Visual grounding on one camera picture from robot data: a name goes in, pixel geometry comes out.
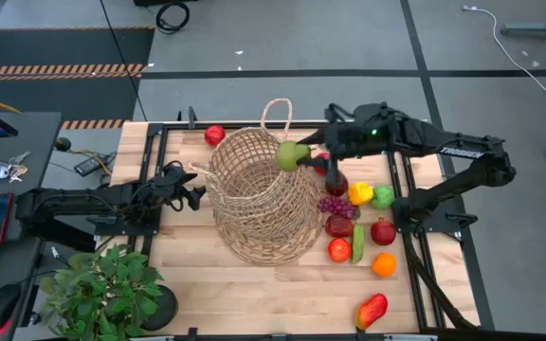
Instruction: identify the black power adapter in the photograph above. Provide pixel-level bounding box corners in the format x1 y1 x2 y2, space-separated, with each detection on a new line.
73 153 108 178

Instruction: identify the yellow cable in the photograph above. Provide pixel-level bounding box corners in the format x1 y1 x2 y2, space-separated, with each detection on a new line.
71 149 113 176

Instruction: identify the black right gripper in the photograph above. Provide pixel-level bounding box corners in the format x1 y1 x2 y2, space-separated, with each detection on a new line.
296 101 400 169

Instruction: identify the black plant pot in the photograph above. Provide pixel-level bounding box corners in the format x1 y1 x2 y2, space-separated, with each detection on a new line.
139 283 179 332

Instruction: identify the dark red fruit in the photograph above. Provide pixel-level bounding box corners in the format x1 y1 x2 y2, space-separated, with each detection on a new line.
324 160 350 198

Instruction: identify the grey metal table leg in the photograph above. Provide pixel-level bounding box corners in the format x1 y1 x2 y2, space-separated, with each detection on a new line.
500 0 546 39

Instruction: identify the white cable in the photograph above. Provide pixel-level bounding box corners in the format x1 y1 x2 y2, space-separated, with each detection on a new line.
462 4 546 97

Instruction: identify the red and yellow mango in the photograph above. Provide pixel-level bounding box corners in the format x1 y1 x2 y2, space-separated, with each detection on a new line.
355 293 390 332

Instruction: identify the black mat with hazard stripes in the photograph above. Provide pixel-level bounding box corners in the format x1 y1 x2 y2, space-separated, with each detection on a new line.
0 26 155 132

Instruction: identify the green leafy plant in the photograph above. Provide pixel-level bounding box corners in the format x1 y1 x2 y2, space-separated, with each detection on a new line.
39 243 165 341

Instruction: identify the coiled black cable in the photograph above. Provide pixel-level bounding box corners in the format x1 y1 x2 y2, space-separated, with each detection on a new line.
155 1 191 35

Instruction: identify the black desk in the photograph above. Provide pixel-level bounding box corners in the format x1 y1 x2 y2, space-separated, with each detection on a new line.
0 111 64 341

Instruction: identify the black computer mouse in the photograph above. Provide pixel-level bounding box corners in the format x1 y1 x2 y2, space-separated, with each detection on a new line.
0 282 23 333

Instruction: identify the green cucumber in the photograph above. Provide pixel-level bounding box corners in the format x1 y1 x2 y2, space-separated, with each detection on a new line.
351 223 367 265

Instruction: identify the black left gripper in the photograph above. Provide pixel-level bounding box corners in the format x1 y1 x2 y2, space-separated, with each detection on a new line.
152 160 207 214

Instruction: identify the bunch of metal keys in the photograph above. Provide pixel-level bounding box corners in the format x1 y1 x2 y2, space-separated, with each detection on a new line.
7 151 32 184

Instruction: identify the woven straw basket with handles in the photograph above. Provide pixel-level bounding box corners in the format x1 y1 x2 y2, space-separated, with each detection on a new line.
188 98 326 267

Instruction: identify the thin black floor cable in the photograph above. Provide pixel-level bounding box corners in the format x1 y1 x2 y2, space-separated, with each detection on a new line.
99 0 148 122

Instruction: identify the red pomegranate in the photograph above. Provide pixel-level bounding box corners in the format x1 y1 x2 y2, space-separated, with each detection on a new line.
370 216 397 247

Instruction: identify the yellow bell pepper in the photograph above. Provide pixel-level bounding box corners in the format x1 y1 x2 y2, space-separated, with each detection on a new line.
347 181 375 206

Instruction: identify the green apple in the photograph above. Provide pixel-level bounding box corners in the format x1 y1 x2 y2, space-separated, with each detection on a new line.
370 184 396 211

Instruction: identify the green pear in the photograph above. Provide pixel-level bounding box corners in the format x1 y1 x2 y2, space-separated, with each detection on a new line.
275 140 312 172

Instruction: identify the orange persimmon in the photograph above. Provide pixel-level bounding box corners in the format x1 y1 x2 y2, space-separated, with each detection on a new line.
371 252 398 278

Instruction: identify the glossy red tomato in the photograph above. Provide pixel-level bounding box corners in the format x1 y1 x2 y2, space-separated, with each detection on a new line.
204 124 227 148

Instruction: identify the red apple with yellow stem pit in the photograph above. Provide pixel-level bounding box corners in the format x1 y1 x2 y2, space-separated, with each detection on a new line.
327 237 353 264

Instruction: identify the purple grape bunch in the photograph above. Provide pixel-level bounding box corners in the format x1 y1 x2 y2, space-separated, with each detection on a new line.
318 196 362 221

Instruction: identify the small red apple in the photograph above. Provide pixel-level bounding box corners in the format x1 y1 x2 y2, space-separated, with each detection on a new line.
313 151 331 177

